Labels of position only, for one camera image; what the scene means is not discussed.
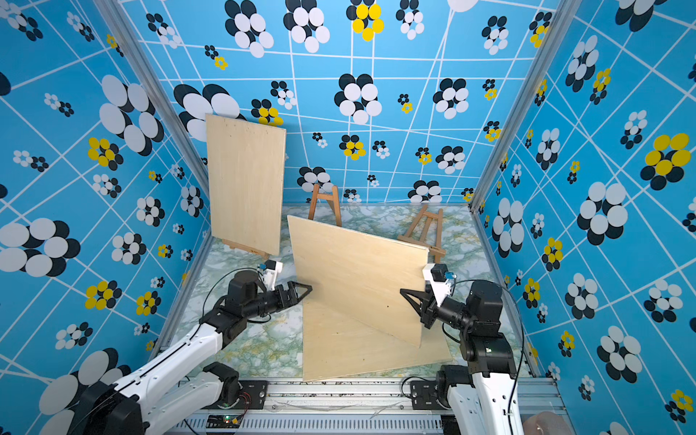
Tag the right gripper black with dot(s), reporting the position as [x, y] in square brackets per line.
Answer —
[428, 310]

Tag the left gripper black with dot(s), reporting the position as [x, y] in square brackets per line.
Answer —
[293, 294]

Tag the plywood board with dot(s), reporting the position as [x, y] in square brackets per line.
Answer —
[360, 275]
[246, 167]
[336, 346]

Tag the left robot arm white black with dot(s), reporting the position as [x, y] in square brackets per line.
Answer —
[155, 397]

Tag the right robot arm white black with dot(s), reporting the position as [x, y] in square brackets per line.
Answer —
[483, 394]

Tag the right circuit board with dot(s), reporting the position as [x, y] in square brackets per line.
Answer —
[449, 425]

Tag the circuit board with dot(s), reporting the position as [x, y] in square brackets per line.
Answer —
[224, 422]
[449, 425]

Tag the left circuit board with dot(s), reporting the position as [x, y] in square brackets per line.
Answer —
[224, 422]

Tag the pink object corner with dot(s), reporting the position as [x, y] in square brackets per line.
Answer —
[546, 423]

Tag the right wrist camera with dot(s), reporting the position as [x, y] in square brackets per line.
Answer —
[441, 280]

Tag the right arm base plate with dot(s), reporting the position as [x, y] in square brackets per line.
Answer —
[424, 396]

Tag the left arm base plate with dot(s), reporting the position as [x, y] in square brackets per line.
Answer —
[243, 395]

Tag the aluminium front rail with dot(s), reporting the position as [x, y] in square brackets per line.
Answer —
[362, 394]

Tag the right aluminium corner post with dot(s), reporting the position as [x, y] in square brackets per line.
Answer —
[562, 19]

